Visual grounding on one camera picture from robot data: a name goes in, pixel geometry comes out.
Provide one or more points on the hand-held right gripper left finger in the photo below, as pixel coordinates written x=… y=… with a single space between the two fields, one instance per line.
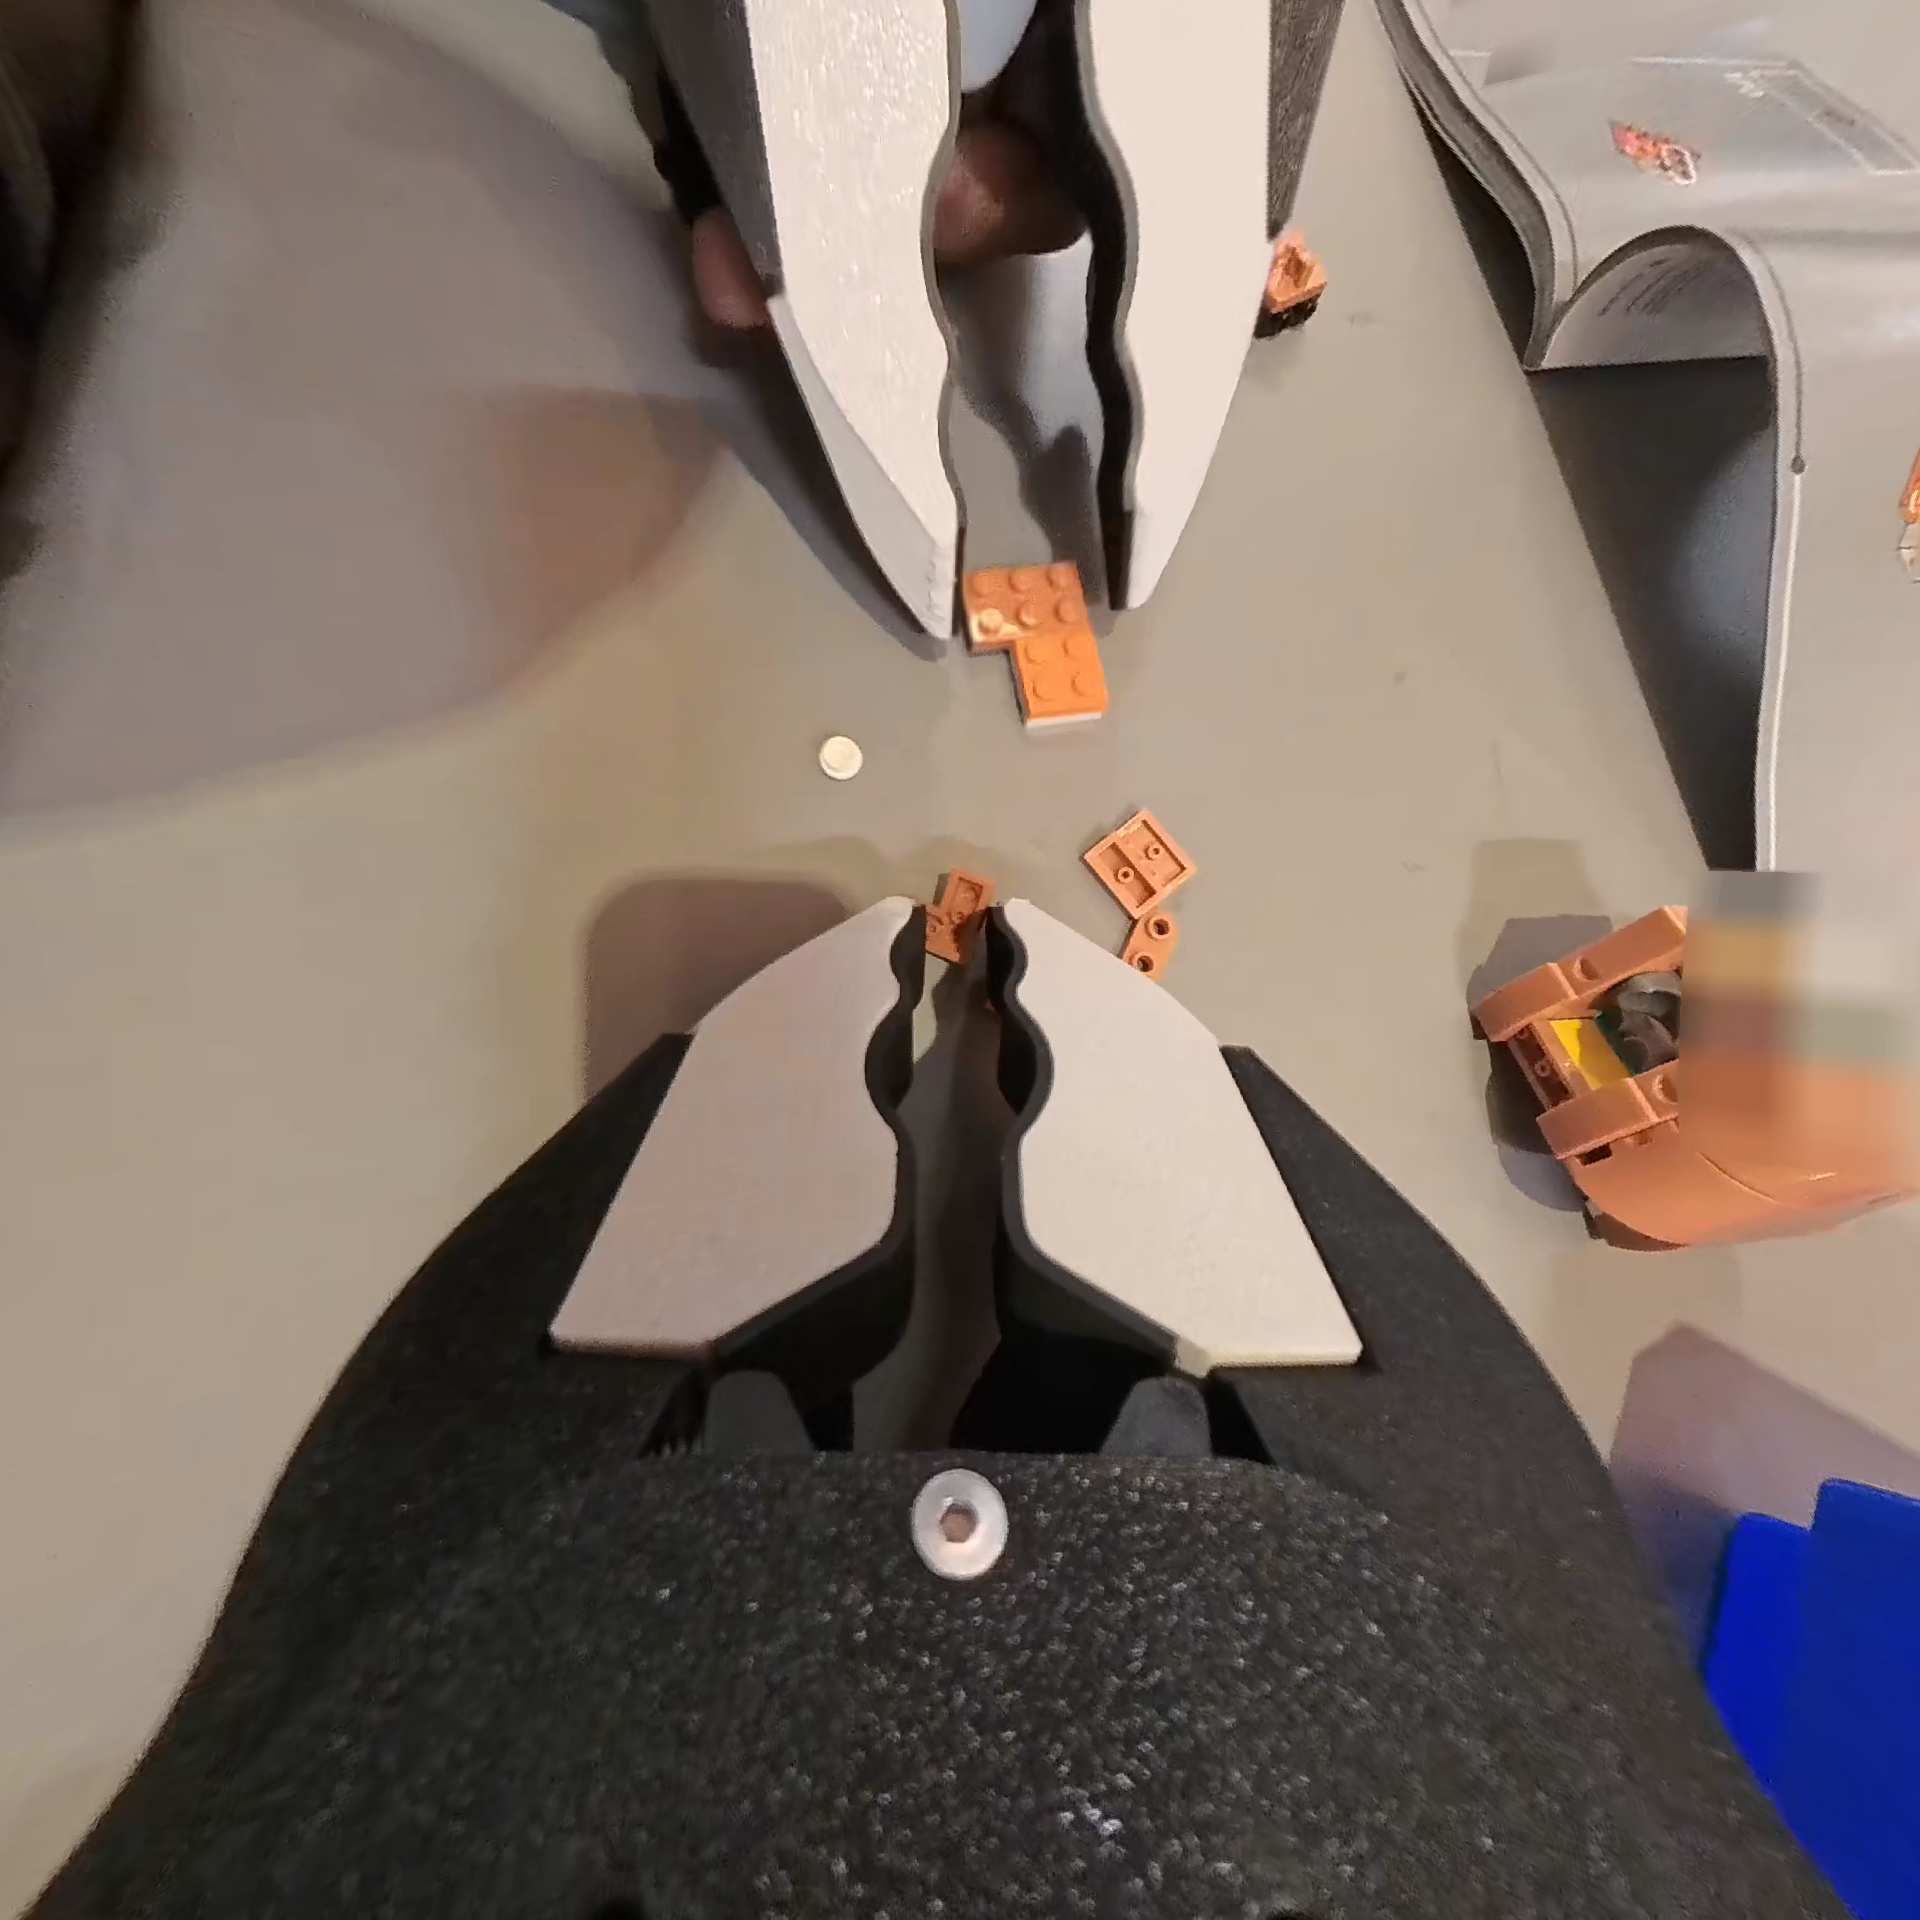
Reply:
x=749 y=1168

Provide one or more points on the white round stud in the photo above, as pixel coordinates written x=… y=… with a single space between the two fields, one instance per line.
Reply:
x=841 y=756

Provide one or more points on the person's left hand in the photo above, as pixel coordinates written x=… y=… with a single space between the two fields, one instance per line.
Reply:
x=1007 y=181

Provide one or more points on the grey instruction booklet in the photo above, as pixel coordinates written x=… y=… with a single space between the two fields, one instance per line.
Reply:
x=1725 y=120

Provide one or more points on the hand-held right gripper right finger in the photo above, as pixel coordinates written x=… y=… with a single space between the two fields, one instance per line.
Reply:
x=1170 y=1185

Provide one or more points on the small orange brick piece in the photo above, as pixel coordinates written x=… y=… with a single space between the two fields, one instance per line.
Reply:
x=1912 y=511

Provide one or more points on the orange toy brick model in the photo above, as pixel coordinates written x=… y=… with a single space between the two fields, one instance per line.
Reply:
x=1621 y=1118

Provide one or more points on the orange flat square plate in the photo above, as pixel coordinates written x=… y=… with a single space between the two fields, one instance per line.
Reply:
x=1140 y=861

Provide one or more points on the orange plate with holes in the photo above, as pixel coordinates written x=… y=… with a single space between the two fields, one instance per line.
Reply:
x=1149 y=944

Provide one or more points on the blue plastic bin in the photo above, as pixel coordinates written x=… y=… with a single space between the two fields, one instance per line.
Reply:
x=1830 y=1679

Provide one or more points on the orange corner plate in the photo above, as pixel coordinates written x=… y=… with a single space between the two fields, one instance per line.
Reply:
x=1029 y=600

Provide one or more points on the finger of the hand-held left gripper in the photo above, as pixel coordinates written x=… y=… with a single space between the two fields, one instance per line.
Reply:
x=855 y=224
x=1187 y=224

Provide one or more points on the small orange brick plate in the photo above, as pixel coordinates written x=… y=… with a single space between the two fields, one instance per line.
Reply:
x=955 y=908

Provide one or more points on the small orange black brick assembly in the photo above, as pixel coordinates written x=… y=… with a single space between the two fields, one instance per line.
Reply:
x=1295 y=273

